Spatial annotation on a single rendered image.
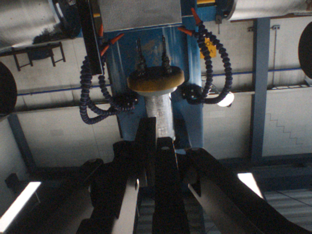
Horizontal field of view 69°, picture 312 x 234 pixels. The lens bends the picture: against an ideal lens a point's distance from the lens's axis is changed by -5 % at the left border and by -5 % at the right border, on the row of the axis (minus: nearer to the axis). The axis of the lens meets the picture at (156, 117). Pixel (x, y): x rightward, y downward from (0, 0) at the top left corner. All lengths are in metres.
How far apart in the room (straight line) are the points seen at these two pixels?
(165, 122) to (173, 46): 0.31
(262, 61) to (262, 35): 0.56
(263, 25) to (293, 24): 0.85
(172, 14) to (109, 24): 0.08
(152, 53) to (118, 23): 0.62
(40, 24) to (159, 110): 0.40
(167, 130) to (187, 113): 0.24
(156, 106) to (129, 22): 0.46
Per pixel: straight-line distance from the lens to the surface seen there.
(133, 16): 0.32
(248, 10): 0.67
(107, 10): 0.32
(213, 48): 5.90
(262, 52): 5.87
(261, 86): 6.06
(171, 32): 0.93
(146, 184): 0.16
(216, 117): 6.43
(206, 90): 0.80
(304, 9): 0.79
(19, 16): 0.66
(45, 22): 0.65
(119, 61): 0.94
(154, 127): 0.18
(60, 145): 7.58
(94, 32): 0.57
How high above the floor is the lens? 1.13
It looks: 23 degrees up
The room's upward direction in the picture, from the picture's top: 173 degrees clockwise
